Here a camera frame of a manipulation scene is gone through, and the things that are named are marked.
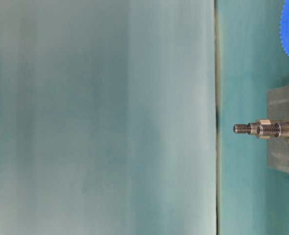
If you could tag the clear acrylic base block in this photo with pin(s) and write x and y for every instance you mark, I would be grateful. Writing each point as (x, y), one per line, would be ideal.
(278, 110)

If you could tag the threaded steel shaft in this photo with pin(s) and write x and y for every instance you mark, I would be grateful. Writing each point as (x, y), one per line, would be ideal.
(265, 129)

